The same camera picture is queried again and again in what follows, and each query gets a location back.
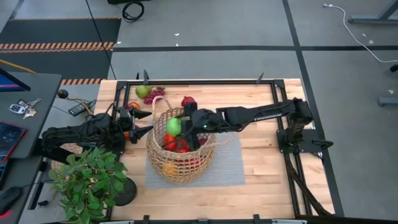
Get woven wicker basket with handles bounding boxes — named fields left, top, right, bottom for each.
left=146, top=95, right=234, bottom=185

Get yellow lemon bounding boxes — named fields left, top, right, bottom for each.
left=163, top=161, right=178, bottom=175

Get white floor cable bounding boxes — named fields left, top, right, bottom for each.
left=323, top=2, right=398, bottom=64

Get black power adapter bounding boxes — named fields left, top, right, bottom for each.
left=68, top=101, right=96, bottom=118

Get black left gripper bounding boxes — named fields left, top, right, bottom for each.
left=116, top=106, right=155, bottom=145

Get dark grey desk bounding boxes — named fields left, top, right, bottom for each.
left=0, top=71, right=63, bottom=224

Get green pear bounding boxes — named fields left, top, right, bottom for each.
left=135, top=84, right=153, bottom=100

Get computer monitor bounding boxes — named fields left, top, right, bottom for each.
left=0, top=67, right=32, bottom=93

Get thin black floor cable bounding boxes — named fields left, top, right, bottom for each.
left=85, top=0, right=118, bottom=80

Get purple grape bunch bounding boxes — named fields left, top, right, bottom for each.
left=142, top=86, right=166, bottom=105

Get grey woven table mat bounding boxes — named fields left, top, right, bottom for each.
left=144, top=117, right=246, bottom=190

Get red edged tablet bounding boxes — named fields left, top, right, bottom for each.
left=0, top=121, right=27, bottom=162

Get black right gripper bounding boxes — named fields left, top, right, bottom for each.
left=160, top=101, right=225, bottom=152

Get coiled black cable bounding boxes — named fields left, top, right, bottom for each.
left=121, top=1, right=146, bottom=23

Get yellow cable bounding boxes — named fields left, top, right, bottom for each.
left=0, top=58, right=37, bottom=75

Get black plant pot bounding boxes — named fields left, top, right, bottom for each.
left=113, top=177, right=139, bottom=207

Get grey desk base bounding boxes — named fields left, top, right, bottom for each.
left=347, top=0, right=398, bottom=25

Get long red orange pepper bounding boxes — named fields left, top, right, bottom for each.
left=163, top=133, right=178, bottom=152

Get round woven placemat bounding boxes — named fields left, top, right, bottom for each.
left=51, top=142, right=85, bottom=170

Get black aluminium table frame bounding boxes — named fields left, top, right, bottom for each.
left=107, top=79, right=336, bottom=224

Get red pomegranate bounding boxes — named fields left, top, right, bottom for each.
left=180, top=95, right=197, bottom=108

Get key bunch with fob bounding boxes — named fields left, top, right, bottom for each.
left=9, top=98, right=42, bottom=120

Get green apple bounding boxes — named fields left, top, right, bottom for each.
left=166, top=117, right=182, bottom=137

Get grey furniture foot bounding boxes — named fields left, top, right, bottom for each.
left=378, top=96, right=398, bottom=107

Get black hazard striped floor mat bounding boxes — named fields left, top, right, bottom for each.
left=0, top=17, right=122, bottom=85

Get green leafy plant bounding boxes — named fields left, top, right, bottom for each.
left=48, top=146, right=129, bottom=224

